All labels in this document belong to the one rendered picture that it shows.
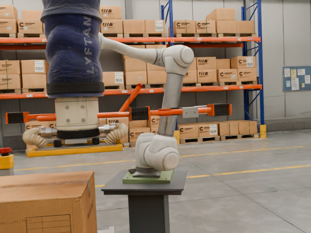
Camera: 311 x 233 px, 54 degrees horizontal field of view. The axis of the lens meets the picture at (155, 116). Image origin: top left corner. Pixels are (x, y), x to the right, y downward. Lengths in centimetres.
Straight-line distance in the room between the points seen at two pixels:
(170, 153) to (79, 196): 77
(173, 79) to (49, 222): 106
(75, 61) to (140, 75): 737
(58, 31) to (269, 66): 1054
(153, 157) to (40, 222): 83
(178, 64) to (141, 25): 699
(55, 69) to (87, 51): 14
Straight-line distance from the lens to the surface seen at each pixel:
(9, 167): 187
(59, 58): 120
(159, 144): 178
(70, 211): 115
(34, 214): 117
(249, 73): 960
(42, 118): 127
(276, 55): 1167
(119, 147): 114
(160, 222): 205
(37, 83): 853
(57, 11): 122
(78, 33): 121
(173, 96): 180
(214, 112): 132
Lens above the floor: 127
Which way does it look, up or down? 3 degrees down
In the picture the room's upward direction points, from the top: 3 degrees counter-clockwise
